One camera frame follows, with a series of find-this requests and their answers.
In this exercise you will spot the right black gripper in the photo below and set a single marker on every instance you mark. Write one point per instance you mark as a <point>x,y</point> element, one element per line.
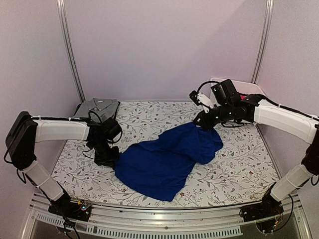
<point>206,123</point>

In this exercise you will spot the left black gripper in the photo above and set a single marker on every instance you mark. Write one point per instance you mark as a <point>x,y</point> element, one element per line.
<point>109,162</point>

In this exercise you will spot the blue t-shirt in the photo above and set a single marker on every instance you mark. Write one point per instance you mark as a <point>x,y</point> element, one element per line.
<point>159,168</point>

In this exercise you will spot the grey shirt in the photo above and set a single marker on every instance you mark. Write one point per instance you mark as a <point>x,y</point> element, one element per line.
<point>104,108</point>

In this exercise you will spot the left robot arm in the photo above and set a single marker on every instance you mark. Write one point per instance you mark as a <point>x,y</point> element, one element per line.
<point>29,130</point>

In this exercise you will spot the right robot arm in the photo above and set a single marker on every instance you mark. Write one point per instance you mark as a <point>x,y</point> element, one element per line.
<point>257,108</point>

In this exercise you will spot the white plastic laundry bin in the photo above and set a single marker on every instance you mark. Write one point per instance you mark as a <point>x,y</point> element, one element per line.
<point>242,87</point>

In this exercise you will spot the floral tablecloth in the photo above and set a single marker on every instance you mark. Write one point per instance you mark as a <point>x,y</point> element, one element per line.
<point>241,171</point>

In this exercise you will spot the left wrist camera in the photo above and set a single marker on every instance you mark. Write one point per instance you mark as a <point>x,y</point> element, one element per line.
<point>110,128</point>

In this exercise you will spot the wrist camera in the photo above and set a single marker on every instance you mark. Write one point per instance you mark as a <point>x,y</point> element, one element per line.
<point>110,128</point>
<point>224,92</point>

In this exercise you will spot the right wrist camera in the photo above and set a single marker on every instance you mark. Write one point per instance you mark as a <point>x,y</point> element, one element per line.
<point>224,92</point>

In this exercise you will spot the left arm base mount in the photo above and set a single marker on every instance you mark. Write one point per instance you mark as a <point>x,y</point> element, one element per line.
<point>80,210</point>

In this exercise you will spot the front aluminium rail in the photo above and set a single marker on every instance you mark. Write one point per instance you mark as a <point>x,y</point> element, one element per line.
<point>124,222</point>

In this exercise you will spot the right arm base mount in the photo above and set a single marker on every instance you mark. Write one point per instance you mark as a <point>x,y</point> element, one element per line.
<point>265,215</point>

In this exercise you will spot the right aluminium frame post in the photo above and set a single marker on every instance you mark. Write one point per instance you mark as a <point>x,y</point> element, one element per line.
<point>263,40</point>

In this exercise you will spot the aluminium frame post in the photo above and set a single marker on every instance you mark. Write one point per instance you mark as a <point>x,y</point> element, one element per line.
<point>263,40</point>
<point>69,49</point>

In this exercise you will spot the left aluminium frame post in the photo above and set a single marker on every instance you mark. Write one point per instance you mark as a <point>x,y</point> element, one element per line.
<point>69,49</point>

